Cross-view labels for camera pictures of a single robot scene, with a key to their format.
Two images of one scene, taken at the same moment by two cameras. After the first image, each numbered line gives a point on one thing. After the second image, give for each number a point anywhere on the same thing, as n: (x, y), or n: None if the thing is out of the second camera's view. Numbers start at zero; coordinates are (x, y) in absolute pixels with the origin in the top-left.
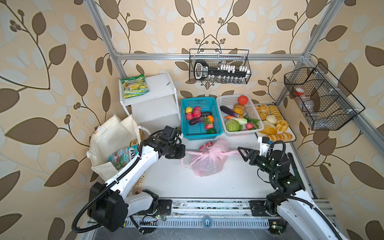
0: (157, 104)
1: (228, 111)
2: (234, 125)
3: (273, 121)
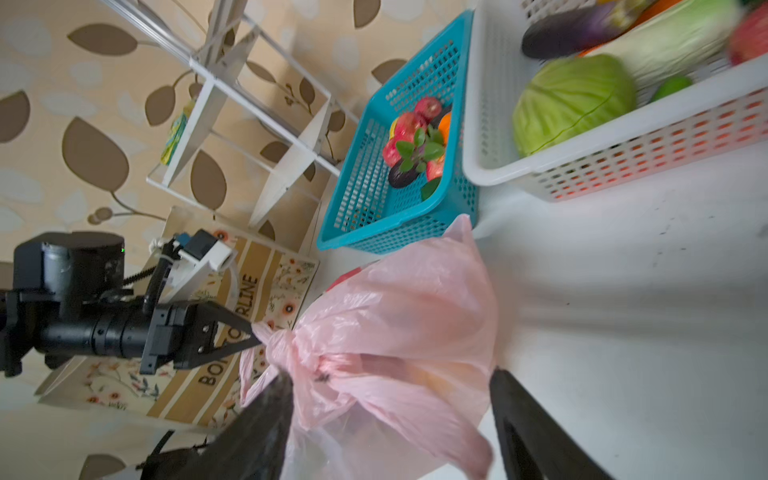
0: (255, 121)
1: (580, 30)
2: (568, 96)
3: None
